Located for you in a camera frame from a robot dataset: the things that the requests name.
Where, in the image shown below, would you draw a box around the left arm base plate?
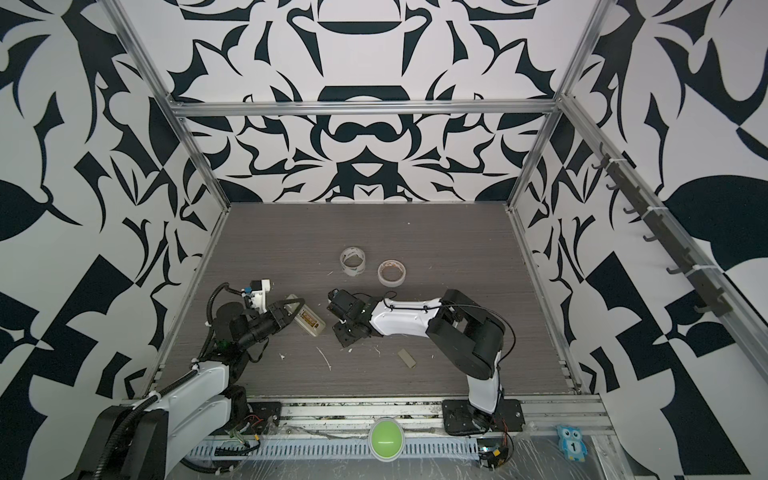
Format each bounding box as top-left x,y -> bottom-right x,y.
235,401 -> 283,436

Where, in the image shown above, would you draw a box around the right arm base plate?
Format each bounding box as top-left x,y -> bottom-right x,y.
441,398 -> 526,436

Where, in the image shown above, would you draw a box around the clear tape roll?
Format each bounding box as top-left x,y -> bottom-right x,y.
340,246 -> 366,277

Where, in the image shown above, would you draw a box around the green push button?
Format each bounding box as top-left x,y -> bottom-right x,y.
368,418 -> 405,462

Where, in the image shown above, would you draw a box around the beige masking tape roll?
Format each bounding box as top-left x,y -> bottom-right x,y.
377,259 -> 407,288

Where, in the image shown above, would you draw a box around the blue owl number tag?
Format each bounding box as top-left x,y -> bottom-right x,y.
556,425 -> 588,463

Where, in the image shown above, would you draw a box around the small electronics board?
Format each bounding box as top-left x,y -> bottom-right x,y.
477,436 -> 514,470

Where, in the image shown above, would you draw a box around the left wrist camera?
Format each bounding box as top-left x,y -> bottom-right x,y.
241,279 -> 272,314

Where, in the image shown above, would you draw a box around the remote battery cover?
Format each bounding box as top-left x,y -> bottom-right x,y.
398,349 -> 416,369

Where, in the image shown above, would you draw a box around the white slotted cable duct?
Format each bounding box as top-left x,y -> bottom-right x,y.
187,437 -> 480,461

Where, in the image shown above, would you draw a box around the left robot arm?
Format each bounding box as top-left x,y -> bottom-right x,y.
70,298 -> 305,479

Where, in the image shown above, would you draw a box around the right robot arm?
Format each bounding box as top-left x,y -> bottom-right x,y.
327,289 -> 513,429

